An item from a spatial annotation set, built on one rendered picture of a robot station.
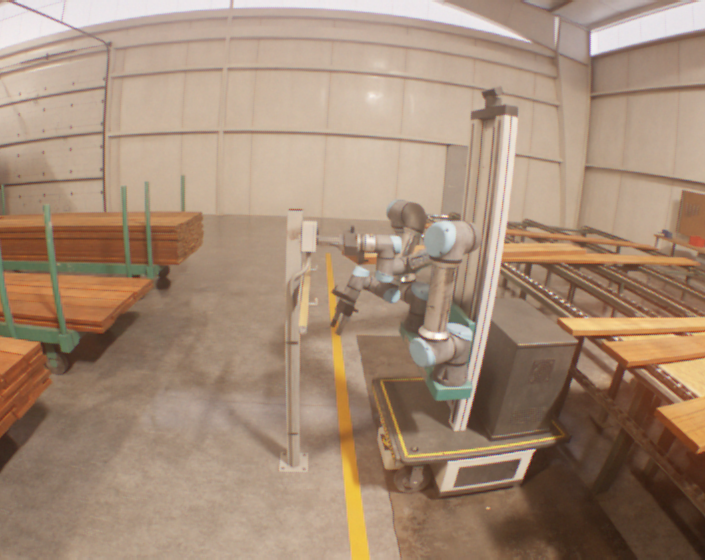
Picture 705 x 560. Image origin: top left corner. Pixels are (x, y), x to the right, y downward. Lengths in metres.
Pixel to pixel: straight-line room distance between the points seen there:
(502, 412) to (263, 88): 9.28
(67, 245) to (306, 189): 6.60
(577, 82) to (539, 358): 10.97
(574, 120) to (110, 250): 11.24
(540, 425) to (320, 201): 8.64
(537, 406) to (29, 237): 4.99
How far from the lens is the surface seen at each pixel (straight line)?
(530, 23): 11.91
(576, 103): 12.19
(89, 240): 4.55
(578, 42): 12.69
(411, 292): 2.00
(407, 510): 1.99
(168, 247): 4.13
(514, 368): 1.76
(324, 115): 9.96
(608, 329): 2.07
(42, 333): 3.04
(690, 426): 1.47
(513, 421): 1.95
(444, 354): 1.47
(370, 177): 9.96
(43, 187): 12.58
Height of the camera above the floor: 1.52
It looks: 17 degrees down
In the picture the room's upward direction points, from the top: 4 degrees clockwise
